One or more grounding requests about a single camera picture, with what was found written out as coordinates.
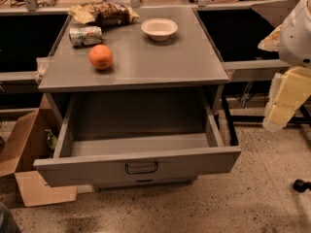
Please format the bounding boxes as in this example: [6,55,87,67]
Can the cans in cardboard box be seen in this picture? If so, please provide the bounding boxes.
[46,129,57,150]

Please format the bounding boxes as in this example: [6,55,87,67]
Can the orange fruit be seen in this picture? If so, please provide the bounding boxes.
[88,45,114,70]

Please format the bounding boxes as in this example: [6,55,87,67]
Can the grey drawer cabinet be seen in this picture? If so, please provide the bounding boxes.
[37,5,229,189]

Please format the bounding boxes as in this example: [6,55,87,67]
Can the black caster wheel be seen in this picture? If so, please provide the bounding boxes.
[293,179,311,192]

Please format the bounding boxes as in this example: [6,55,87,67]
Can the crushed drink can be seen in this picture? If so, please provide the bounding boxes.
[69,26,102,47]

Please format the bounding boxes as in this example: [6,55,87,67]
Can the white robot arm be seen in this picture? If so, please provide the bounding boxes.
[258,0,311,132]

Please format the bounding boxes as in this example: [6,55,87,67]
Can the cardboard box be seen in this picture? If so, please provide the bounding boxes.
[0,95,77,207]

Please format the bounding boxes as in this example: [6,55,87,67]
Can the grey top drawer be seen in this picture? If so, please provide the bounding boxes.
[34,89,240,187]

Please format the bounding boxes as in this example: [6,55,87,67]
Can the white paper bowl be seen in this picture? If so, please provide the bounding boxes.
[141,18,178,42]

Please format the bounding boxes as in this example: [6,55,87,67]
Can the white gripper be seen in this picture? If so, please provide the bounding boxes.
[262,67,311,132]

